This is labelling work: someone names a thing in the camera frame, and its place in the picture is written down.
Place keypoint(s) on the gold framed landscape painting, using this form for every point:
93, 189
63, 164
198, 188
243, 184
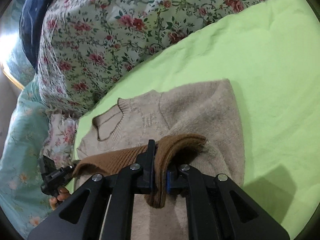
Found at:
13, 60

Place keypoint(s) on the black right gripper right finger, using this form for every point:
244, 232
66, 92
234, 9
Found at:
177, 180

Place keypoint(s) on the beige knit sweater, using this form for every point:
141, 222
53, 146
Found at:
206, 108

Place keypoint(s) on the pink floral ruffled pillow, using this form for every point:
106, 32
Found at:
59, 144

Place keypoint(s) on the teal floral blanket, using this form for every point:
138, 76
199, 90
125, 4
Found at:
22, 200

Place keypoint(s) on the red floral white quilt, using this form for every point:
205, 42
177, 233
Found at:
86, 46

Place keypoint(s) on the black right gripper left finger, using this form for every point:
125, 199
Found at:
146, 180

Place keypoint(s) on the person's left hand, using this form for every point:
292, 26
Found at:
63, 194

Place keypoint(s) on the navy blue pillow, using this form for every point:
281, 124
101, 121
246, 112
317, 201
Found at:
30, 26

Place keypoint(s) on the lime green bed sheet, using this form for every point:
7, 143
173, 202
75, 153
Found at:
270, 54

